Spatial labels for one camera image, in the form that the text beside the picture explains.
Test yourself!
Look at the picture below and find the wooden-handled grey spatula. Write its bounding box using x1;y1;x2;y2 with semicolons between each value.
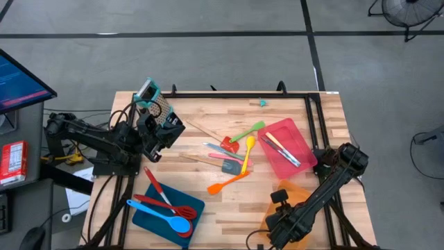
180;153;243;176

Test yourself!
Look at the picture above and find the black floor fan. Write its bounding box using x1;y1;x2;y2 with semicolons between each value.
367;0;444;43

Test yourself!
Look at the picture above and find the green silicone spatula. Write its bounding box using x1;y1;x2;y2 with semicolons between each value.
228;120;266;144

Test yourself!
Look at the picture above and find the red printed box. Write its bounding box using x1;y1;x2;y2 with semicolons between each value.
0;140;28;185

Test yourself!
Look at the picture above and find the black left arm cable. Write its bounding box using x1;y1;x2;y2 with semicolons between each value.
108;99;163;132

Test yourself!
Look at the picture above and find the red metal-shaft slotted turner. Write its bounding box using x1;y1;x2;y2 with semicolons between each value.
143;166;194;239

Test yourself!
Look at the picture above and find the cream-handled patterned knife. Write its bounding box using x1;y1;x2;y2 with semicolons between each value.
265;131;301;167

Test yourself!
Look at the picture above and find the black floor cable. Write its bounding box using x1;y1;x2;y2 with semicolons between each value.
409;131;444;181

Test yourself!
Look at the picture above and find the pink translucent plastic bin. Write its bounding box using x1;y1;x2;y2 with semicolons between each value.
257;117;318;180

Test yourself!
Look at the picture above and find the blue silicone spoon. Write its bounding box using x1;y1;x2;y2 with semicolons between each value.
126;199;192;234

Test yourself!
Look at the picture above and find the thin wooden stick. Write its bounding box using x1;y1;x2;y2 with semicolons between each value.
185;119;225;143

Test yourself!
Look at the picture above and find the black keyboard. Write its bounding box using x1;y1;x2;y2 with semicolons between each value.
0;192;12;235

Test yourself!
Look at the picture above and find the red silicone slotted spoon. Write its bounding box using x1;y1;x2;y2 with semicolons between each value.
133;194;198;221

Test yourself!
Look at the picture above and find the teal metal box grater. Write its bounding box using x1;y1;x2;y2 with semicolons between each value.
133;76;174;128

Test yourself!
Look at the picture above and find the blue-screen computer monitor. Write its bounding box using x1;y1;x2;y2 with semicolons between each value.
0;47;58;115

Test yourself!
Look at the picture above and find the orange translucent plastic bin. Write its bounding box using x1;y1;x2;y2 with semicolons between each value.
258;178;323;250

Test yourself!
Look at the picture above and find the dark kitchen knife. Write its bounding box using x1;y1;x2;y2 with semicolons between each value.
259;135;298;167

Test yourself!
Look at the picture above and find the yellow silicone spoon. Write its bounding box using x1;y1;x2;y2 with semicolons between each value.
241;135;257;175

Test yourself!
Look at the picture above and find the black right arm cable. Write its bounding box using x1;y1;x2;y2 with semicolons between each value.
245;228;275;250

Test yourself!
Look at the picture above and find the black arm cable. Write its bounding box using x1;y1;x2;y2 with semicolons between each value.
245;228;275;250
108;99;163;132

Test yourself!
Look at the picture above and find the small red scraper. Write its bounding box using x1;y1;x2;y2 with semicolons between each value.
220;135;240;155

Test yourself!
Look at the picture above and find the yellow floor cable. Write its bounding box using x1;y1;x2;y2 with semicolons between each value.
40;137;85;166

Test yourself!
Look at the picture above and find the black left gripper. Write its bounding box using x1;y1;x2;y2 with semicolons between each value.
137;111;187;163

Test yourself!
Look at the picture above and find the black computer mouse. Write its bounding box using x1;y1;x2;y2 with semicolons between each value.
17;226;46;250

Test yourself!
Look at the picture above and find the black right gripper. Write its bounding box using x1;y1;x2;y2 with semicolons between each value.
265;208;309;249

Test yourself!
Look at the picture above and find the white paper sheet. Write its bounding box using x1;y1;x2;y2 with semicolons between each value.
65;166;95;217

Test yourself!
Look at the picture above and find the orange silicone spatula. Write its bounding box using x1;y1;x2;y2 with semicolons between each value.
207;170;250;196

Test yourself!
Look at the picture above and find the pink silicone spatula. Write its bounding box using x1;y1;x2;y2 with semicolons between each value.
208;153;255;168

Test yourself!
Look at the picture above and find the grey operator desk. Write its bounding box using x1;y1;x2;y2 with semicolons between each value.
0;102;56;250

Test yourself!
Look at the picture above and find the teal plastic bin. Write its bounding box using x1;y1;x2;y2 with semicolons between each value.
131;182;206;248

